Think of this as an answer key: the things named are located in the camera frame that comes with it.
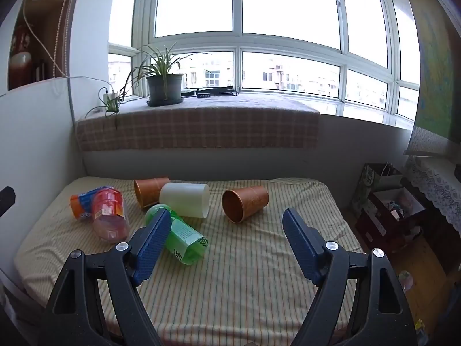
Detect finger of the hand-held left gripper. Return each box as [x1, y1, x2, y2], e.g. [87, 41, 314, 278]
[0, 186, 17, 217]

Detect wooden shelf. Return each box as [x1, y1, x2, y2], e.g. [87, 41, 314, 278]
[7, 0, 79, 91]

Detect red jar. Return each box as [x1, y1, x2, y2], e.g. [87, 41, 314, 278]
[9, 25, 34, 89]

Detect white bead cord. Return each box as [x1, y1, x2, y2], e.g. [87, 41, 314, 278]
[51, 0, 73, 79]

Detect orange cup with blue label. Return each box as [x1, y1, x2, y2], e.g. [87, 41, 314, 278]
[70, 186, 115, 219]

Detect dark red cardboard box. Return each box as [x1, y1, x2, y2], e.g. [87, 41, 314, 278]
[355, 187, 428, 257]

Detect pink transparent bottle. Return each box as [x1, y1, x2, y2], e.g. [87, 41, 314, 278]
[91, 188, 130, 241]

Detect white cup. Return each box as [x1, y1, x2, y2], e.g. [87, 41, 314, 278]
[159, 182, 210, 219]

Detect wall poster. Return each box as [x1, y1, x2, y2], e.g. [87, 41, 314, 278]
[399, 0, 461, 142]

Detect white lace cloth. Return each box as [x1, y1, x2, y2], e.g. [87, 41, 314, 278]
[403, 126, 461, 236]

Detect green plastic bottle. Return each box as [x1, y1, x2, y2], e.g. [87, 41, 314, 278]
[145, 204, 209, 266]

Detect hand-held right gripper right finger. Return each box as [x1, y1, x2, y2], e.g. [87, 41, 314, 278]
[282, 207, 418, 346]

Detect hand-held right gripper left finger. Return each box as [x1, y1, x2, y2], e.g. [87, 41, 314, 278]
[38, 208, 172, 346]

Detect copper cup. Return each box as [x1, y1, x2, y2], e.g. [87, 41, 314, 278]
[221, 186, 270, 224]
[133, 177, 171, 210]

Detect white window frame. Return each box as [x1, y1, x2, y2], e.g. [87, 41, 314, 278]
[107, 0, 423, 124]

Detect small green plant offshoot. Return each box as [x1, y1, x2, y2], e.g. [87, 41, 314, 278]
[85, 95, 125, 129]

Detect checked cloth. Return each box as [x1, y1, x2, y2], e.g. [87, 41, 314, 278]
[75, 93, 321, 151]

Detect potted spider plant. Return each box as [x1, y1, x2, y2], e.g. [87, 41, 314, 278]
[120, 42, 214, 108]

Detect white cable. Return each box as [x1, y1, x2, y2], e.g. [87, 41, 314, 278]
[22, 5, 110, 96]

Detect green paper bag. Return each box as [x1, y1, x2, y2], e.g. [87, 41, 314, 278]
[351, 163, 404, 217]

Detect small clear jar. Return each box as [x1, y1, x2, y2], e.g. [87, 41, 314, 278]
[398, 270, 415, 293]

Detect black device on windowsill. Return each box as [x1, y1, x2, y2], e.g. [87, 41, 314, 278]
[181, 86, 241, 99]

